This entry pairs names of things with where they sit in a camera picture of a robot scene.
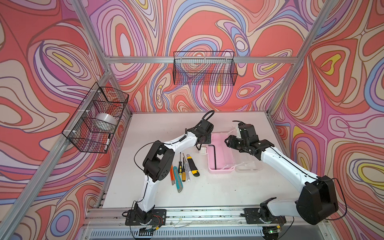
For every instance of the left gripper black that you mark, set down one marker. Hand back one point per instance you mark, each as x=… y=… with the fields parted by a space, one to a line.
x=209 y=139

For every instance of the wall wire basket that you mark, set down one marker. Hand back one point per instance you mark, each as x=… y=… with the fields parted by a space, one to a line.
x=204 y=68
x=88 y=134

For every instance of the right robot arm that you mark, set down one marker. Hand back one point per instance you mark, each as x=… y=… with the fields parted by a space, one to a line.
x=317 y=200

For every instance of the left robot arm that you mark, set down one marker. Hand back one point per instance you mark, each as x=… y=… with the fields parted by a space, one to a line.
x=158 y=161

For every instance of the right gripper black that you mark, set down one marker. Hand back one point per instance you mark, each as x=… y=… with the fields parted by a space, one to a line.
x=231 y=142

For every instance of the amber handled screwdriver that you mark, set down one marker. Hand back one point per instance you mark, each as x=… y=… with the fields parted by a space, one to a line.
x=183 y=172

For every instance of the aluminium front rail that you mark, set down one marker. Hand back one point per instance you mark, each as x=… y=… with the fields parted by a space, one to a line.
x=176 y=217

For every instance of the left wall wire basket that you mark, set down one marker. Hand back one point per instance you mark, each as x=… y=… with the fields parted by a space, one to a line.
x=88 y=134

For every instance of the black yellow screwdriver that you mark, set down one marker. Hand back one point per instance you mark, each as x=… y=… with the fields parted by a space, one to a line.
x=180 y=167

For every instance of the silver tape roll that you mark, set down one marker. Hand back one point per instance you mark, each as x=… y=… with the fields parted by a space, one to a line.
x=106 y=118

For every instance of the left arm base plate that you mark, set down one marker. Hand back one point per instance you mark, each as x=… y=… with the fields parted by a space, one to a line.
x=136 y=217

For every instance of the pink plastic tool box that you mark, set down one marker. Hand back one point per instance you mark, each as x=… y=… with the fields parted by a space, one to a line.
x=228 y=160

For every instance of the teal utility knife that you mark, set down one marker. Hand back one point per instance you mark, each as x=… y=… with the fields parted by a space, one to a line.
x=178 y=180

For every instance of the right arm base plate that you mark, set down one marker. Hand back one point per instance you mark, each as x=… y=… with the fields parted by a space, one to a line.
x=261 y=216

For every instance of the back wall wire basket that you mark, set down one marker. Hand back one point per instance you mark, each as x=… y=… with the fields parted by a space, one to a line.
x=204 y=68

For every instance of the marker pen in basket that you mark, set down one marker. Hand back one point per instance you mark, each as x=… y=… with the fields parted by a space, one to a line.
x=107 y=142

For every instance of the black yellow box cutter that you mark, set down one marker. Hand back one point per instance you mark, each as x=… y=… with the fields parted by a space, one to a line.
x=194 y=170

